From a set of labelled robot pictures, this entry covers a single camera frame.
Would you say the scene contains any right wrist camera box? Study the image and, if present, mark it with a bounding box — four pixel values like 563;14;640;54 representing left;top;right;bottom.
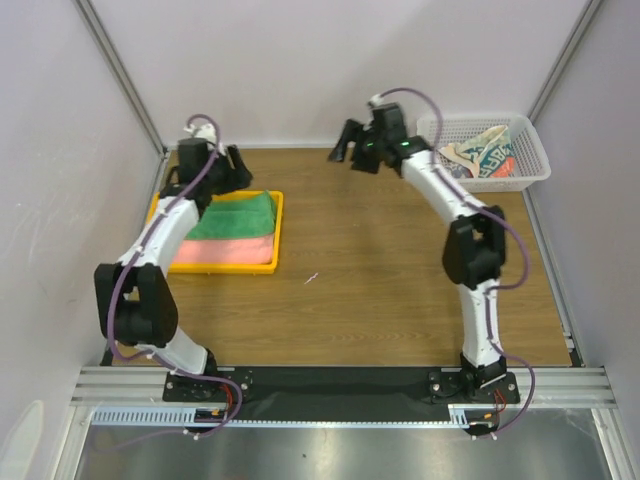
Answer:
367;94;385;109

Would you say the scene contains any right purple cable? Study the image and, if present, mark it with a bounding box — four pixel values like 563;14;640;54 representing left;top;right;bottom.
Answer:
374;88;537;441

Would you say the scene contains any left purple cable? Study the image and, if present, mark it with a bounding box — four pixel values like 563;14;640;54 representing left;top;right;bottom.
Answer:
92;113;244;451

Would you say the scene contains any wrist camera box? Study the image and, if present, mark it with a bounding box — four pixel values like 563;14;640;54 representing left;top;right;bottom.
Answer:
184;123;218;144
367;94;385;109

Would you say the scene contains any aluminium frame rail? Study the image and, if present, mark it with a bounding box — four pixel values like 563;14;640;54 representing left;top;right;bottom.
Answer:
72;366;616;408

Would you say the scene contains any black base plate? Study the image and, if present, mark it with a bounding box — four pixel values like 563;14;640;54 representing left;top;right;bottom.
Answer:
162;366;521;424

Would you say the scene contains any white plastic basket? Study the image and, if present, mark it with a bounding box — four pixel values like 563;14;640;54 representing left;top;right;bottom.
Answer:
417;112;551;193

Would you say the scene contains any pink towel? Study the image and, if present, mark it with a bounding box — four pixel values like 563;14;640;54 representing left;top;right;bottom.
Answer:
173;234;274;265

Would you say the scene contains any green towel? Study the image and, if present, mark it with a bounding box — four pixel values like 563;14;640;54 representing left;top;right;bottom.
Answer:
186;191;277;241

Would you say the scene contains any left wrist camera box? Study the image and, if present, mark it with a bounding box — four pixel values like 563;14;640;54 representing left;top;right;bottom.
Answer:
184;123;218;144

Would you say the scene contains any patterned white cloth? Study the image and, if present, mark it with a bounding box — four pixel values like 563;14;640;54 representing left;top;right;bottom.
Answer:
438;125;515;179

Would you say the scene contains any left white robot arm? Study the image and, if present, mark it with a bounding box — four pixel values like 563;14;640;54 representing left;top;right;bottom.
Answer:
94;138;253;400

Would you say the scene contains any purple cable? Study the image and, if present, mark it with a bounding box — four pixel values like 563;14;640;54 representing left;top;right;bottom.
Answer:
92;113;244;451
374;88;537;441

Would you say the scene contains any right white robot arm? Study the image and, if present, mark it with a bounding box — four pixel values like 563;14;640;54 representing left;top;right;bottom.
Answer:
328;99;506;402

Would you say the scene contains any yellow plastic tray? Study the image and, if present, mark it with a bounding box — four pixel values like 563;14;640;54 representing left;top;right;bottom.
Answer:
169;191;284;275

